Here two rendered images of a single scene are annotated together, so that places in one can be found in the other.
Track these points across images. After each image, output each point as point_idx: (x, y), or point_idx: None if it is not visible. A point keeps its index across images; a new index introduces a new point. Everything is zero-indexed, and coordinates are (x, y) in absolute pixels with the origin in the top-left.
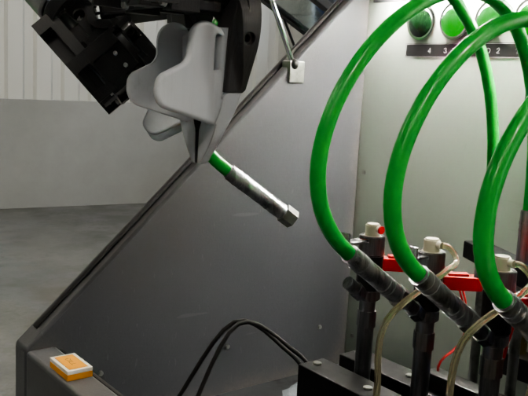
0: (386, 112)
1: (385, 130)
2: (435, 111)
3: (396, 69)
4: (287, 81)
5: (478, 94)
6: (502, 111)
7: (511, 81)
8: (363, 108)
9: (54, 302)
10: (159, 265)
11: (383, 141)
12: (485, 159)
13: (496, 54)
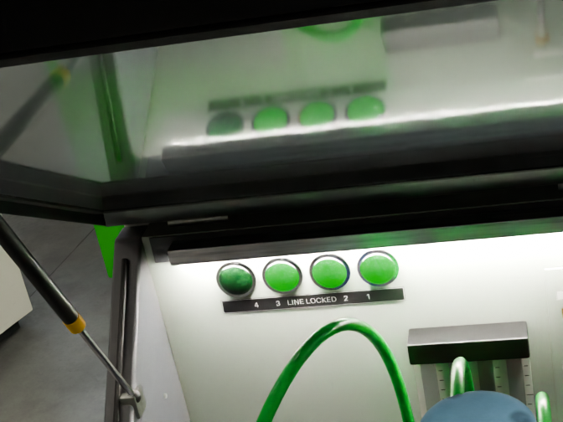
0: (214, 368)
1: (219, 385)
2: (284, 359)
3: (214, 326)
4: (137, 418)
5: (333, 338)
6: (367, 350)
7: (369, 322)
8: (178, 368)
9: None
10: None
11: (221, 396)
12: (359, 392)
13: (344, 301)
